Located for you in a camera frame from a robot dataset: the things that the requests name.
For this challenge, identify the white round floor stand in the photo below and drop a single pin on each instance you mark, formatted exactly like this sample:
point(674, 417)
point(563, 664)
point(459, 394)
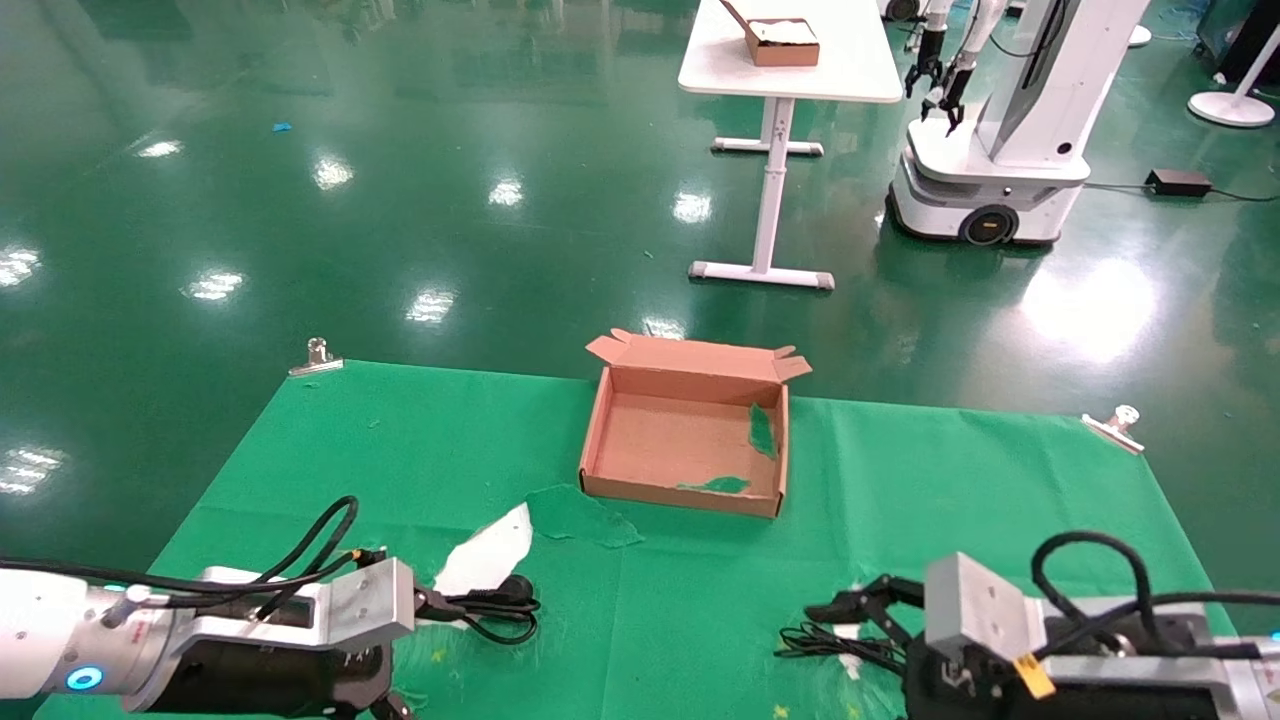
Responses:
point(1235, 104)

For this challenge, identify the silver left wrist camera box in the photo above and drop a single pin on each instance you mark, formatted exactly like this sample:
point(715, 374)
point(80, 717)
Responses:
point(360, 600)

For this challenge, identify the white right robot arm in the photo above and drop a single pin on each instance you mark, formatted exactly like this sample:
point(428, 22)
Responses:
point(1265, 680)

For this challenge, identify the white bystander robot arm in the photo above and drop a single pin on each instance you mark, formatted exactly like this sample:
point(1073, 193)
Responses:
point(923, 58)
point(953, 88)

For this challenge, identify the metal cloth clip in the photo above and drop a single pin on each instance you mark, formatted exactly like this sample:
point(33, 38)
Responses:
point(1116, 425)
point(316, 358)

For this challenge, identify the black power adapter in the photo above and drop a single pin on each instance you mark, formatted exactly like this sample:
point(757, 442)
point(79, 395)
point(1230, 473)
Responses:
point(1178, 182)

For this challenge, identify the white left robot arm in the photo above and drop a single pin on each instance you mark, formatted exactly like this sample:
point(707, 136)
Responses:
point(40, 620)

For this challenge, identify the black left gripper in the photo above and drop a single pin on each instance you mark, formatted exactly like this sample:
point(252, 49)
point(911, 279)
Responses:
point(260, 680)

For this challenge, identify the open brown cardboard box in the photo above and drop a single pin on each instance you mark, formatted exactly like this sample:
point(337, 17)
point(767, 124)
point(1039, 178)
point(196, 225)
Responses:
point(680, 440)

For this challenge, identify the white wheeled robot body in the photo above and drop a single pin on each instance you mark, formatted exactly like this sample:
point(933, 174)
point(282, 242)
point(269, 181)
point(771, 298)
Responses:
point(1028, 118)

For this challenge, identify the green table cloth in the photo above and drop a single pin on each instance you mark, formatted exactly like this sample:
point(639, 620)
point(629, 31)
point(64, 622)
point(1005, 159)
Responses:
point(700, 600)

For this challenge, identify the flat green film scrap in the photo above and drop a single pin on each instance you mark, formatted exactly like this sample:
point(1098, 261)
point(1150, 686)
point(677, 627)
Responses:
point(718, 486)

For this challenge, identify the tall green film scrap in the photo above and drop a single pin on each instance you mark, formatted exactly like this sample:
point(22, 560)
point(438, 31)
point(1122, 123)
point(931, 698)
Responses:
point(762, 430)

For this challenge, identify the white pedestal table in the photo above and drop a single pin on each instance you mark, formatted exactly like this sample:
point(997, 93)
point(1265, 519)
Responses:
point(798, 58)

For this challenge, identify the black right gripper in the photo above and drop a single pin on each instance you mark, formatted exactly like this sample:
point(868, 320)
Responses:
point(980, 695)

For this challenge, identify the dark standing screen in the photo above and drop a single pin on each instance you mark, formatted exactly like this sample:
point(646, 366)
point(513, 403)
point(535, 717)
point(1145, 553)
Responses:
point(1245, 35)

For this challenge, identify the cardboard box with white contents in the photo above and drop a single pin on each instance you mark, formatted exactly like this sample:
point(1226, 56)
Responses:
point(783, 43)

